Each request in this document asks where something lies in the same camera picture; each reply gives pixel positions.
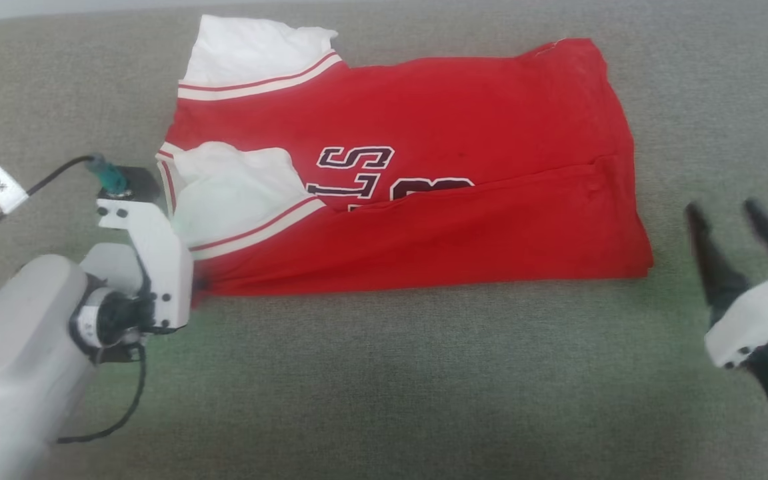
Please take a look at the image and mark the grey fabric sofa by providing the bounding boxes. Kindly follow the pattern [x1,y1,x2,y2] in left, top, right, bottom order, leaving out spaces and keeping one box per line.
[0,0,768,480]

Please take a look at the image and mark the white cable label tag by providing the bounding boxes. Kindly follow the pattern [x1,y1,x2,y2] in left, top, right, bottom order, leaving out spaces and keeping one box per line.
[0,164,29,215]

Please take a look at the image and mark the thin black cable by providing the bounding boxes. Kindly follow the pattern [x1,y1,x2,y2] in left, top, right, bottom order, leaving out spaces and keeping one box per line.
[56,341,149,445]

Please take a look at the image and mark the red white basketball jersey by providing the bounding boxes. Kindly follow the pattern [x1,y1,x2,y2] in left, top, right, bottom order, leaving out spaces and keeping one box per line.
[155,15,655,297]

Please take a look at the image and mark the black cable with teal connector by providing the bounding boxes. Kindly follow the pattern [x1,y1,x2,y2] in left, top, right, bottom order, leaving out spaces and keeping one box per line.
[0,153,129,271]

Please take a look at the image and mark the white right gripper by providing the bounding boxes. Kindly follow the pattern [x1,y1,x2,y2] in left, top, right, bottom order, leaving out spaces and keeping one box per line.
[684,198,768,446]

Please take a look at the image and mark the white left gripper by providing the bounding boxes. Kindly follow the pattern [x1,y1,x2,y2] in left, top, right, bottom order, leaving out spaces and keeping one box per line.
[96,197,195,334]

